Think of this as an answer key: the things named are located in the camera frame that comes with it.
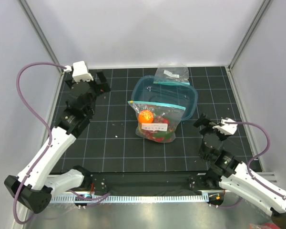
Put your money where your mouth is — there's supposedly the red cherry fruit cluster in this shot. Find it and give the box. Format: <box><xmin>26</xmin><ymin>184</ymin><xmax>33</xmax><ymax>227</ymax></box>
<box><xmin>145</xmin><ymin>116</ymin><xmax>176</xmax><ymax>143</ymax></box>

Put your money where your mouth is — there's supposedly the clear zip top bag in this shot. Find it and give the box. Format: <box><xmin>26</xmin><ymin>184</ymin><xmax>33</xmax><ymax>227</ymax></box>
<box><xmin>128</xmin><ymin>100</ymin><xmax>185</xmax><ymax>143</ymax></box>

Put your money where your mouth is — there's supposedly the orange fruit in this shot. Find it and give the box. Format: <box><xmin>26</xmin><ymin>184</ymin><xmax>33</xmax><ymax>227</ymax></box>
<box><xmin>138</xmin><ymin>110</ymin><xmax>154</xmax><ymax>124</ymax></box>

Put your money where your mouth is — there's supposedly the green lime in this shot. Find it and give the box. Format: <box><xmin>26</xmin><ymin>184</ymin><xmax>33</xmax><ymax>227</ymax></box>
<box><xmin>153</xmin><ymin>131</ymin><xmax>174</xmax><ymax>140</ymax></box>

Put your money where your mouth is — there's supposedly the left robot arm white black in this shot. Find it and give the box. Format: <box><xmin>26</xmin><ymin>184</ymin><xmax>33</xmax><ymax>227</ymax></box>
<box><xmin>4</xmin><ymin>72</ymin><xmax>111</xmax><ymax>214</ymax></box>

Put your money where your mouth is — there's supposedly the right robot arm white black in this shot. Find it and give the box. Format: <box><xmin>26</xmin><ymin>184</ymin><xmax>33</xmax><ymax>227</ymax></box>
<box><xmin>194</xmin><ymin>114</ymin><xmax>286</xmax><ymax>229</ymax></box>

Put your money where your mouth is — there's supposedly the teal plastic tray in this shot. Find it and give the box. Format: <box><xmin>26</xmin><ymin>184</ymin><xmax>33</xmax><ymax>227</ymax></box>
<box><xmin>131</xmin><ymin>75</ymin><xmax>198</xmax><ymax>121</ymax></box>

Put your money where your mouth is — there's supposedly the black grid mat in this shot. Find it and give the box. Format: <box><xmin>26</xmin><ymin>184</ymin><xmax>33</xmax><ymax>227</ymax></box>
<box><xmin>52</xmin><ymin>66</ymin><xmax>241</xmax><ymax>174</ymax></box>

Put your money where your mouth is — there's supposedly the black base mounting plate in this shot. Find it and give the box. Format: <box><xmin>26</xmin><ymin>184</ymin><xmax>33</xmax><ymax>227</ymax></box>
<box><xmin>81</xmin><ymin>171</ymin><xmax>223</xmax><ymax>197</ymax></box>

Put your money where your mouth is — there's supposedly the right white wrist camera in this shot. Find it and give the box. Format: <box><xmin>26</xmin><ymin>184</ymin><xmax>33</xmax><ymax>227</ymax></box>
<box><xmin>212</xmin><ymin>118</ymin><xmax>238</xmax><ymax>135</ymax></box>

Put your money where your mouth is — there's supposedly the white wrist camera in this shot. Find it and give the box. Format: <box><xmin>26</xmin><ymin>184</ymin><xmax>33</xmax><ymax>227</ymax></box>
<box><xmin>63</xmin><ymin>61</ymin><xmax>94</xmax><ymax>83</ymax></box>
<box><xmin>212</xmin><ymin>118</ymin><xmax>238</xmax><ymax>135</ymax></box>

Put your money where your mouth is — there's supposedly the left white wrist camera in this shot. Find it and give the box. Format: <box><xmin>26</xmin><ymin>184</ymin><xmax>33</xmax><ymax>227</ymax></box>
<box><xmin>63</xmin><ymin>61</ymin><xmax>94</xmax><ymax>83</ymax></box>

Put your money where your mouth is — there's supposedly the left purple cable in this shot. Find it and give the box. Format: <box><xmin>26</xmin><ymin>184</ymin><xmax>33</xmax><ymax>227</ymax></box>
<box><xmin>13</xmin><ymin>62</ymin><xmax>110</xmax><ymax>225</ymax></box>

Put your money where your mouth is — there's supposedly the slotted white cable duct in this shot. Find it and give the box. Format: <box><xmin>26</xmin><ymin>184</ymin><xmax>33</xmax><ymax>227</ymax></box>
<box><xmin>50</xmin><ymin>193</ymin><xmax>209</xmax><ymax>204</ymax></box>

